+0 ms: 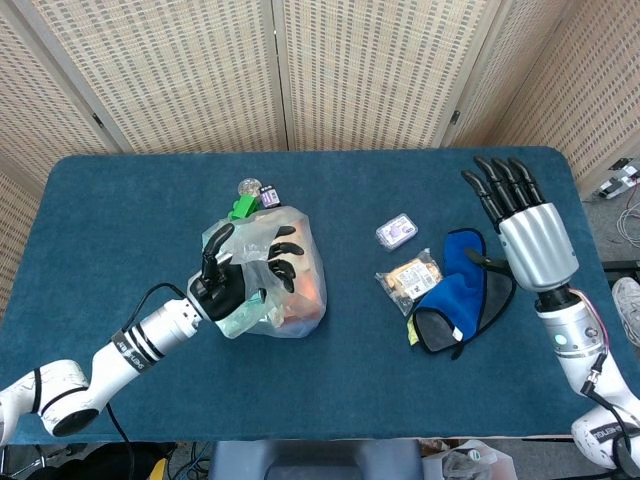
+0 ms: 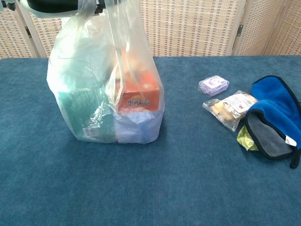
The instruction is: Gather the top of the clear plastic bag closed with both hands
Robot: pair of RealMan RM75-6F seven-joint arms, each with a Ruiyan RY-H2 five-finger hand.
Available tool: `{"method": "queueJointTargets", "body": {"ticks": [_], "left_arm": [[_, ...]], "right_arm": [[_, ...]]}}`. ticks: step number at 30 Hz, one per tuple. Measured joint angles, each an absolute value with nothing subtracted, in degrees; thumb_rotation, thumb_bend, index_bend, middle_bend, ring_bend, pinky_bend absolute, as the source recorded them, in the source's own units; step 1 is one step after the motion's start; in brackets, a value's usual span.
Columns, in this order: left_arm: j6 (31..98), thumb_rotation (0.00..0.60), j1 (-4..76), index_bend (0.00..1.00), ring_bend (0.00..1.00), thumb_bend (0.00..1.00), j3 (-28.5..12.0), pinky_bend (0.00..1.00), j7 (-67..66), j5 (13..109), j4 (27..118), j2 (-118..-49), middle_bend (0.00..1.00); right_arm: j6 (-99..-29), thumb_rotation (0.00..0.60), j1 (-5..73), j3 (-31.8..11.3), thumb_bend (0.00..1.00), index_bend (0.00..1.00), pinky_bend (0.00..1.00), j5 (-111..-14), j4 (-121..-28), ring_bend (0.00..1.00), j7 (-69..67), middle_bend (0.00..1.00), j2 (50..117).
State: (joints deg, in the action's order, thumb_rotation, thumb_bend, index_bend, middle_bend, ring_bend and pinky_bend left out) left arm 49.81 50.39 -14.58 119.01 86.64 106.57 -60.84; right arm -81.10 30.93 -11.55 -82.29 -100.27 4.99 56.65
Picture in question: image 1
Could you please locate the grey cloth black edging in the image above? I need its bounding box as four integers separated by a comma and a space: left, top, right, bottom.
412, 259, 517, 361

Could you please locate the orange package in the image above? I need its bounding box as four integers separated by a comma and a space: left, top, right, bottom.
284, 277, 324, 326

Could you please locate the white cable bundle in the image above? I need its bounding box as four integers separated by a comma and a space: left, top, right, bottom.
617, 198, 640, 245

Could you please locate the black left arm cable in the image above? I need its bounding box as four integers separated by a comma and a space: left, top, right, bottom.
104, 283, 190, 480

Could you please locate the white power strip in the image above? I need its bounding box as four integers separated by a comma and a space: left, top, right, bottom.
597, 157, 640, 200

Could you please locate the black metal frame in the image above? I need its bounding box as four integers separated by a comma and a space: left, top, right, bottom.
602, 259, 640, 287

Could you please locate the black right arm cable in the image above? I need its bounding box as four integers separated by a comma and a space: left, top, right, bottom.
582, 349, 635, 471

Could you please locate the crumpled plastic bag with bottle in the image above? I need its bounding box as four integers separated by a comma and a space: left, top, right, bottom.
424, 439, 516, 480

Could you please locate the clear snack packet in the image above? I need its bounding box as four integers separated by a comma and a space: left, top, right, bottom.
374, 248, 444, 316

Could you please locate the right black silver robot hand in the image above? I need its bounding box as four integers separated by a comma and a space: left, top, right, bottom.
460, 155, 581, 293

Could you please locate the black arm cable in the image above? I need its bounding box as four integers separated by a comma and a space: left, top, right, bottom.
104, 283, 190, 480
582, 349, 635, 471

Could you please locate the transparent plastic shopping bag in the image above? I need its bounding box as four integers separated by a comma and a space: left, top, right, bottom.
199, 205, 329, 340

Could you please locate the black bag on floor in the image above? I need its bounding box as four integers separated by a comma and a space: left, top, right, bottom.
29, 442, 177, 480

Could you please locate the clear purple card case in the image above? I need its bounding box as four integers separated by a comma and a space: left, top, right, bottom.
375, 212, 420, 250

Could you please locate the woven folding screen panel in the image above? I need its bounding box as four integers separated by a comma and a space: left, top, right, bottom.
272, 0, 501, 151
0, 9, 124, 321
442, 0, 640, 197
9, 0, 292, 154

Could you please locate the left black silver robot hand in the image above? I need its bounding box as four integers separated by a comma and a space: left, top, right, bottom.
187, 223, 305, 322

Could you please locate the green toy block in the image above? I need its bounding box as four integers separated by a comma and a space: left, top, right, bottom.
228, 193, 259, 221

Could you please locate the blue floor cable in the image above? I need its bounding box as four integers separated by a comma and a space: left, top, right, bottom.
167, 442, 214, 480

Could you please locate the teal cardboard box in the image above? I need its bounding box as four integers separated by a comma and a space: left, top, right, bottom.
217, 292, 267, 335

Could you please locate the white sneaker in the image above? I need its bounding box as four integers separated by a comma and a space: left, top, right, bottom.
608, 277, 640, 349

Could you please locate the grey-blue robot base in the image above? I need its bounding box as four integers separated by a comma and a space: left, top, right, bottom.
207, 439, 425, 480

